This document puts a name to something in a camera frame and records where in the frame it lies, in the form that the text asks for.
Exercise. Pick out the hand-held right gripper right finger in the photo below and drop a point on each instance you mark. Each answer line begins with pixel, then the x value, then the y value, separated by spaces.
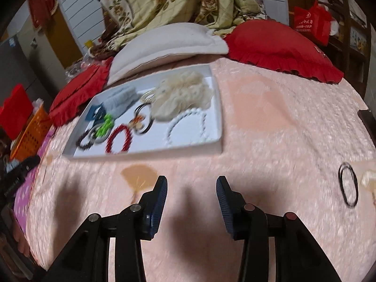
pixel 224 208

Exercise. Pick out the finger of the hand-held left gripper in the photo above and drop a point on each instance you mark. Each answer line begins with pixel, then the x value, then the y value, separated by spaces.
pixel 26 164

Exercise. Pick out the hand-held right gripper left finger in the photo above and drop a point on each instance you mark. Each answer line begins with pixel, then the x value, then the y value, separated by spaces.
pixel 157 205

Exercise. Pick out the white shallow box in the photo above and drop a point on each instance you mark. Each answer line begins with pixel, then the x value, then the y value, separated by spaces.
pixel 188 129

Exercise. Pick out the grey fluffy scrunchie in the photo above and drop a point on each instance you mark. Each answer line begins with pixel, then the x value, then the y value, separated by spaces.
pixel 122 101

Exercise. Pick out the person's left hand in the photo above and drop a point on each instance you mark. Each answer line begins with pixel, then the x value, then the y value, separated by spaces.
pixel 20 238

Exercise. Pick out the purple mat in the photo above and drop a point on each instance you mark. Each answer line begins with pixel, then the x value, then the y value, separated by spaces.
pixel 26 191

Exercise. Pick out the orange plastic basket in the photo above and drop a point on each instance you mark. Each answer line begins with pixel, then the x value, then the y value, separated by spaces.
pixel 29 135

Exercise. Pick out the plain red bag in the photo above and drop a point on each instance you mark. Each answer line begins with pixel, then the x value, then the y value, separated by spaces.
pixel 16 111

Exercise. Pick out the white tissue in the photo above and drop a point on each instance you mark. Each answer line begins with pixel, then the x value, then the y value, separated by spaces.
pixel 38 103

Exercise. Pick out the blue hair claw clip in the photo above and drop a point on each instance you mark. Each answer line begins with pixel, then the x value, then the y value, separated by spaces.
pixel 95 113

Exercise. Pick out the small red ruffled pillow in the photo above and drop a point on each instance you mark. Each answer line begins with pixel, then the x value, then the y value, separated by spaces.
pixel 76 94

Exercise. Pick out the grey refrigerator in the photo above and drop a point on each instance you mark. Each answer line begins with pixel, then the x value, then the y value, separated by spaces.
pixel 14 64

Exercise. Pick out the clear plastic bags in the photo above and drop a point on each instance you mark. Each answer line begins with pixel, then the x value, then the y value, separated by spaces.
pixel 77 67

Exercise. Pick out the cream ruffled scrunchie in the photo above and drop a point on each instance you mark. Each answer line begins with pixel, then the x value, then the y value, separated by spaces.
pixel 182 94

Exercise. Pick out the cream fabric piece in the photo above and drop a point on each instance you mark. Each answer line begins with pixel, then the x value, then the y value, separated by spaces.
pixel 369 180

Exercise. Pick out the white pillow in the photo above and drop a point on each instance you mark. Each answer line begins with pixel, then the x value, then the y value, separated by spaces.
pixel 164 45

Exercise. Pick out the red hanging cloth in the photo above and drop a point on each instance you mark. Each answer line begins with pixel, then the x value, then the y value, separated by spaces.
pixel 42 3

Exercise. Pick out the large red ruffled pillow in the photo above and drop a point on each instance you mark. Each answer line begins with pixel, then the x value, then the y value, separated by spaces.
pixel 273 50

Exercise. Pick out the floral quilt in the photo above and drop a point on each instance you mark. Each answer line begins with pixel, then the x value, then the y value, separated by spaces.
pixel 176 3

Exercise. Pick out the red printed tote bag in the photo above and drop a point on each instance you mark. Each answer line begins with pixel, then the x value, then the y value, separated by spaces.
pixel 312 23

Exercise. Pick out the wooden shelf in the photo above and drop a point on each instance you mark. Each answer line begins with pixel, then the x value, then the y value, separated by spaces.
pixel 352 41

